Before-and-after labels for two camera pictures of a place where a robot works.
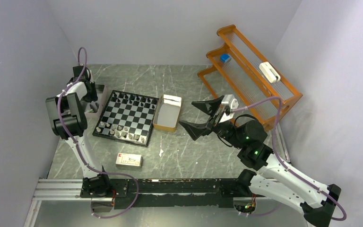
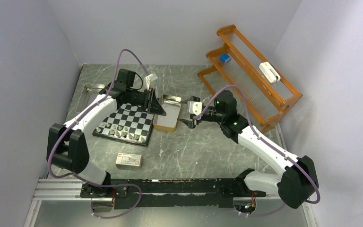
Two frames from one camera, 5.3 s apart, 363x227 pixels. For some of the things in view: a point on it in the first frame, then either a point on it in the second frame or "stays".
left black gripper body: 92,95 to 138,98
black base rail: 133,193 stays
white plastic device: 269,72 stays
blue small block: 223,57 stays
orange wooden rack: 239,70 stays
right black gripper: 211,107 to 190,124
